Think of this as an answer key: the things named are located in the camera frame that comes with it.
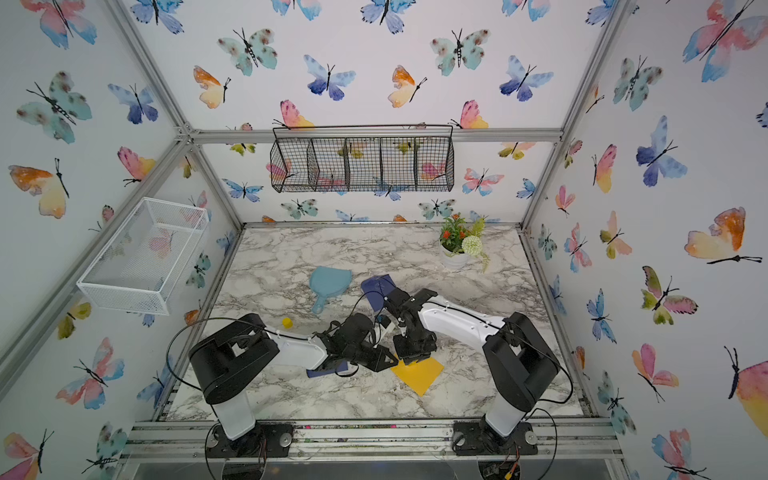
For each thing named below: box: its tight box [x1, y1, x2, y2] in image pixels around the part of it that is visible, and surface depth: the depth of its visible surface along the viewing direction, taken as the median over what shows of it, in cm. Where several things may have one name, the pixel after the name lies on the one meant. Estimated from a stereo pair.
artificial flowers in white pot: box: [440, 212, 490, 273], surface depth 100 cm
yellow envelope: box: [390, 353, 445, 397], surface depth 86 cm
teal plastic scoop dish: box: [309, 266, 352, 314], surface depth 107 cm
